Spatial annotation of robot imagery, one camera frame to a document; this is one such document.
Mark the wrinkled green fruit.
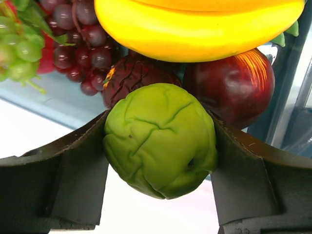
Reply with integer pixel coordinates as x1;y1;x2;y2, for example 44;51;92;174
103;83;218;199

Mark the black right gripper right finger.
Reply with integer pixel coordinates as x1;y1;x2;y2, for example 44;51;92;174
211;116;312;234

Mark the dark red apple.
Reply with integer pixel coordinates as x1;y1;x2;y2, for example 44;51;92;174
183;49;275;129

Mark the yellow banana bunch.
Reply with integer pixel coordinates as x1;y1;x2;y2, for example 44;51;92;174
94;0;305;62

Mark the purple grape bunch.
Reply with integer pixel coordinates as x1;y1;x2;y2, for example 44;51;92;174
38;0;120;96

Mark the green grape bunch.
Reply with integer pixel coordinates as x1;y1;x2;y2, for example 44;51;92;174
0;0;73;94

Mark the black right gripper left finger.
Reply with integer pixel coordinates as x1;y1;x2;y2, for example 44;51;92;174
0;111;108;234

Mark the teal plastic fruit bin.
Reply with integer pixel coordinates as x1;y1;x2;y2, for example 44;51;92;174
0;1;312;157

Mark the wrinkled dark passion fruit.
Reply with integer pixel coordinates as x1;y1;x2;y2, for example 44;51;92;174
101;55;182;109

